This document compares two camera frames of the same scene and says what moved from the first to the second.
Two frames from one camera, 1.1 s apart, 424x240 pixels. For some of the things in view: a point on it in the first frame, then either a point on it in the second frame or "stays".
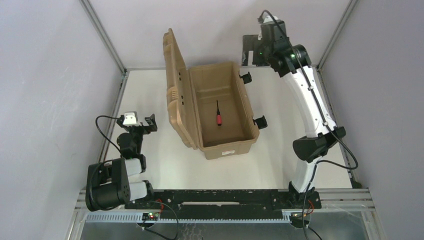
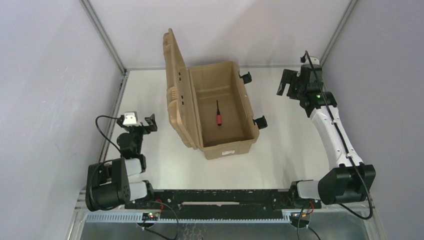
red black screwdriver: [219, 116] stays
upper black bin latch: [246, 78] stays
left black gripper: [145, 124] stays
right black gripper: [250, 51] -> [296, 84]
